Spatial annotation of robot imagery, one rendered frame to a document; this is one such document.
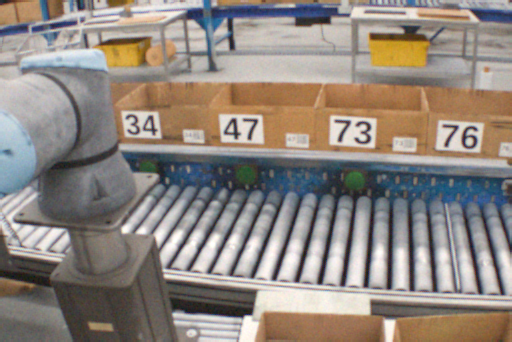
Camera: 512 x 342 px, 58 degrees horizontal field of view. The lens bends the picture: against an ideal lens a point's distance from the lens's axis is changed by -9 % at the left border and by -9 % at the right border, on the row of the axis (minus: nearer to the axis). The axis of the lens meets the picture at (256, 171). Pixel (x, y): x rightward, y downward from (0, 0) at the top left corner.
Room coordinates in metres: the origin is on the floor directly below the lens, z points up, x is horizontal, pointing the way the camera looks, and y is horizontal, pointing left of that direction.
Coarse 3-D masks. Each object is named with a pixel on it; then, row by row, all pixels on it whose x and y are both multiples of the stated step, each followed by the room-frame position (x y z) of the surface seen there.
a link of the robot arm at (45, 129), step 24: (0, 96) 0.62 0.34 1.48; (24, 96) 0.64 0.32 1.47; (48, 96) 0.67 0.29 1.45; (0, 120) 0.57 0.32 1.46; (24, 120) 0.60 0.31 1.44; (48, 120) 0.64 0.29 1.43; (72, 120) 0.69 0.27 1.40; (0, 144) 0.55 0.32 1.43; (24, 144) 0.58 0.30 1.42; (48, 144) 0.63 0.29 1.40; (72, 144) 0.70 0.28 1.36; (0, 168) 0.55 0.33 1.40; (24, 168) 0.58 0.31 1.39; (48, 168) 0.65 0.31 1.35; (0, 192) 0.56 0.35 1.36
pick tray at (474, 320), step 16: (400, 320) 0.79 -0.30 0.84; (416, 320) 0.79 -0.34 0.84; (432, 320) 0.78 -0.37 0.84; (448, 320) 0.78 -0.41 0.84; (464, 320) 0.77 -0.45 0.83; (480, 320) 0.77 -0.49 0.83; (496, 320) 0.76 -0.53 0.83; (400, 336) 0.79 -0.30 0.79; (416, 336) 0.79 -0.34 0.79; (432, 336) 0.78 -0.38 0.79; (448, 336) 0.78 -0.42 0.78; (464, 336) 0.77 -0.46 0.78; (480, 336) 0.77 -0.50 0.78; (496, 336) 0.76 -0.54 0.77
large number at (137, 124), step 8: (128, 112) 1.82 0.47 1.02; (136, 112) 1.81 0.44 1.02; (144, 112) 1.80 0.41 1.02; (152, 112) 1.79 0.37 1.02; (128, 120) 1.82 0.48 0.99; (136, 120) 1.81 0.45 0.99; (144, 120) 1.80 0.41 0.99; (152, 120) 1.79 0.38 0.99; (128, 128) 1.82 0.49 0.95; (136, 128) 1.81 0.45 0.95; (144, 128) 1.80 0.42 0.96; (152, 128) 1.79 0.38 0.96; (128, 136) 1.82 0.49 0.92; (136, 136) 1.81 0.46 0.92; (144, 136) 1.80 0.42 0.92; (152, 136) 1.79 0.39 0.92; (160, 136) 1.79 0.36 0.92
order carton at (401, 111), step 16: (320, 96) 1.76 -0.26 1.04; (336, 96) 1.89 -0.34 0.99; (352, 96) 1.87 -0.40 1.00; (368, 96) 1.86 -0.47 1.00; (384, 96) 1.84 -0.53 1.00; (400, 96) 1.82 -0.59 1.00; (416, 96) 1.80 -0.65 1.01; (320, 112) 1.62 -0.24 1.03; (336, 112) 1.61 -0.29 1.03; (352, 112) 1.59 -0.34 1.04; (368, 112) 1.58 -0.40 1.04; (384, 112) 1.56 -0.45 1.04; (400, 112) 1.55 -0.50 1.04; (416, 112) 1.53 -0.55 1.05; (320, 128) 1.62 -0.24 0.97; (384, 128) 1.56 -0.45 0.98; (400, 128) 1.55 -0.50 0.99; (416, 128) 1.53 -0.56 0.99; (320, 144) 1.62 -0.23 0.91; (384, 144) 1.56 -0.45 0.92; (416, 144) 1.53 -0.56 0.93
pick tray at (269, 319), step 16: (272, 320) 0.86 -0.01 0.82; (288, 320) 0.85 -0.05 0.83; (304, 320) 0.84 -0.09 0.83; (320, 320) 0.84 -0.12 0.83; (336, 320) 0.83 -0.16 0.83; (352, 320) 0.82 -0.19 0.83; (368, 320) 0.81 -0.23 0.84; (384, 320) 0.79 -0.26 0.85; (256, 336) 0.78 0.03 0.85; (272, 336) 0.86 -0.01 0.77; (288, 336) 0.85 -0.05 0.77; (304, 336) 0.84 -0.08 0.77; (320, 336) 0.84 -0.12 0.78; (336, 336) 0.83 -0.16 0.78; (352, 336) 0.82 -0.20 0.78; (368, 336) 0.81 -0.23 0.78; (384, 336) 0.74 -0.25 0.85
